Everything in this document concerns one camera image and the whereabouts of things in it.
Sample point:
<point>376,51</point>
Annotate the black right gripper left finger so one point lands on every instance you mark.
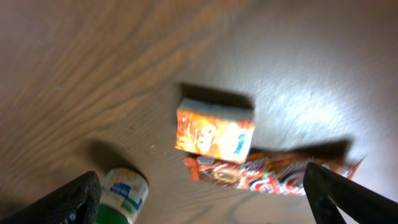
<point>75,202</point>

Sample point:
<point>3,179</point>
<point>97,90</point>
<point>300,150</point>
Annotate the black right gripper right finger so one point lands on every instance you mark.
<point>328,193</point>

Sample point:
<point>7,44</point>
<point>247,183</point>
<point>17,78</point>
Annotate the green lid jar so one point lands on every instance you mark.
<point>123,193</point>

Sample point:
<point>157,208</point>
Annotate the red chocolate bar wrapper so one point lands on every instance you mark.
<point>271,173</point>

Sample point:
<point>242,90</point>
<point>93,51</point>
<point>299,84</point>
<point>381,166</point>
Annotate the small orange box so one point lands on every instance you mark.
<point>217,131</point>

